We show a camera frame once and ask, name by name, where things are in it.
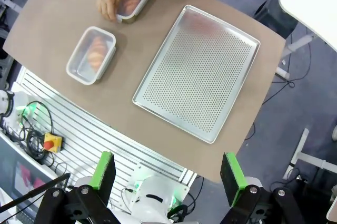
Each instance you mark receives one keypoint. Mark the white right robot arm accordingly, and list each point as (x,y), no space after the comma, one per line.
(155,195)

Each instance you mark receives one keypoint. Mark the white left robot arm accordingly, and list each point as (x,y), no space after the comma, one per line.
(6,102)

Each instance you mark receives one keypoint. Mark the white table leg foot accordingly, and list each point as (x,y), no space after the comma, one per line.
(308,155)

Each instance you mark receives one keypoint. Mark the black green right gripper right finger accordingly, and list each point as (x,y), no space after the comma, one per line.
(231,179)

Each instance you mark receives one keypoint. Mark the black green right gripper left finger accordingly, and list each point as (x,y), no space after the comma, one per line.
(102,171)

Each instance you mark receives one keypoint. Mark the dark stool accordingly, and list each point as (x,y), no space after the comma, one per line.
(276,15)

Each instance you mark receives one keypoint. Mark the grey monitor with screen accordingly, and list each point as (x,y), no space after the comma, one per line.
(23,171)

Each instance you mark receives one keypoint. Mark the yellow emergency stop button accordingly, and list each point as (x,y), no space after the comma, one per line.
(52,142)

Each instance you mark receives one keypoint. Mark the perforated metal baking tray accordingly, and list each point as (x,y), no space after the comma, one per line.
(197,73)

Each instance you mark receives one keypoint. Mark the aluminium rail mounting frame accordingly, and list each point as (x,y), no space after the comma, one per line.
(92,121)

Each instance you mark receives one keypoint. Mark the thin black rod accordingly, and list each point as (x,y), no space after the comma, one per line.
(34,191)

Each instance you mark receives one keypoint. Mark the golden croissant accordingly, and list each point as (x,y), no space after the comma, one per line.
(97,54)
(130,4)

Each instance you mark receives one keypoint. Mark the white table with legs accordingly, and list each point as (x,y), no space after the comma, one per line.
(308,0)

